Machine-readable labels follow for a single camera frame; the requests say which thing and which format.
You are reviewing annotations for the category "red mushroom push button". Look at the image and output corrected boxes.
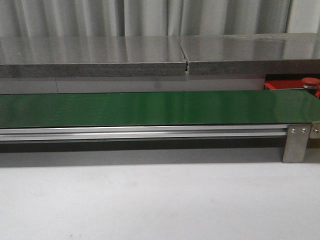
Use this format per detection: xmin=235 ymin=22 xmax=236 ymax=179
xmin=301 ymin=77 xmax=320 ymax=95

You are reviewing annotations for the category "grey stone shelf slab left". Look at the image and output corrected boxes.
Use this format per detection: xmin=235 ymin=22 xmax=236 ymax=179
xmin=0 ymin=36 xmax=186 ymax=78

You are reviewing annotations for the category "grey stone shelf slab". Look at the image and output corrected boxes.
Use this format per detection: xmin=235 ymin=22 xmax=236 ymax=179
xmin=179 ymin=33 xmax=320 ymax=76
xmin=0 ymin=36 xmax=186 ymax=78

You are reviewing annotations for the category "red plastic tray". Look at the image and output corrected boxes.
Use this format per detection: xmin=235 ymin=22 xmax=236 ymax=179
xmin=264 ymin=73 xmax=320 ymax=99

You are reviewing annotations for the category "green conveyor belt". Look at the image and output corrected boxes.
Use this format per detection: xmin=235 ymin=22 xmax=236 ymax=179
xmin=0 ymin=89 xmax=320 ymax=129

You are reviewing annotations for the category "grey stone shelf slab right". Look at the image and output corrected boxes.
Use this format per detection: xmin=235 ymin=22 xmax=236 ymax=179
xmin=179 ymin=33 xmax=320 ymax=76

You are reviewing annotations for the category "grey curtain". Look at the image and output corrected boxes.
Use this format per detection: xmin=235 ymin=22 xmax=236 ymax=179
xmin=0 ymin=0 xmax=320 ymax=37

